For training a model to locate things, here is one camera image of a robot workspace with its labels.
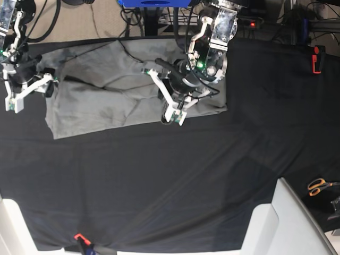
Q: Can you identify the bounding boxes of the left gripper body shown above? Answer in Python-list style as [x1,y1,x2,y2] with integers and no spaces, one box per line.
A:
[141,58,220,126]

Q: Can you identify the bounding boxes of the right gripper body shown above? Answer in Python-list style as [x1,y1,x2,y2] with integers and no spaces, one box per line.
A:
[2,55,53,114]

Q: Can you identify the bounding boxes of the grey T-shirt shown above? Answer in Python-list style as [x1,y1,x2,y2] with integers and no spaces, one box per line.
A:
[39,38,228,140]

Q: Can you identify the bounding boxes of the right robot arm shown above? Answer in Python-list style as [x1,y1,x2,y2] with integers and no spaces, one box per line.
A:
[1,1,61,114]

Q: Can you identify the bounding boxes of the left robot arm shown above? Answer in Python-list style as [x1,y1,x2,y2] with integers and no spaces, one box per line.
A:
[142,1,244,125]

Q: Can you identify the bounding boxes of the black table leg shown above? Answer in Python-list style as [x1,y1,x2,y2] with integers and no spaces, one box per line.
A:
[143,7,161,37]

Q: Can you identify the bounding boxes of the black tablecloth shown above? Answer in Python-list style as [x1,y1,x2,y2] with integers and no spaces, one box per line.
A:
[1,39,339,253]

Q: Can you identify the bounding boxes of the power strip with red light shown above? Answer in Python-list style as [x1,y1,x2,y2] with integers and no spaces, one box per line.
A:
[159,14,264,29]

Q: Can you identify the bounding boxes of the blue plastic bin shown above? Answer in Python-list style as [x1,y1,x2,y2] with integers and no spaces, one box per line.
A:
[117,0,191,8]

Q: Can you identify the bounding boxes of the red black clamp right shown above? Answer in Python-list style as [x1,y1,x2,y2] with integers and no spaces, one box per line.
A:
[312,45,326,74]

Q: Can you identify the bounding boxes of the white bin left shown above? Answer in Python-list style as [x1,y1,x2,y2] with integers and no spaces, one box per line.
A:
[1,198,38,254]

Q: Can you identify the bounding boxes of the white bin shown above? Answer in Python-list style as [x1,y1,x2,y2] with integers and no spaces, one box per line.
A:
[240,178,337,254]
[1,198,38,254]

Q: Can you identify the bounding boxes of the white bin right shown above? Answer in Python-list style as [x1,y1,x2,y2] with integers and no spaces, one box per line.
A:
[240,178,337,254]

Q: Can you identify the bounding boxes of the dark metal object right edge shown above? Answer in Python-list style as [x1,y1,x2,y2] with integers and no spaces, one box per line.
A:
[327,197,340,220]

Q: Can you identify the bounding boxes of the orange handled scissors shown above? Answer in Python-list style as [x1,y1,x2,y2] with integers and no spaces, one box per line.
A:
[307,178,339,197]

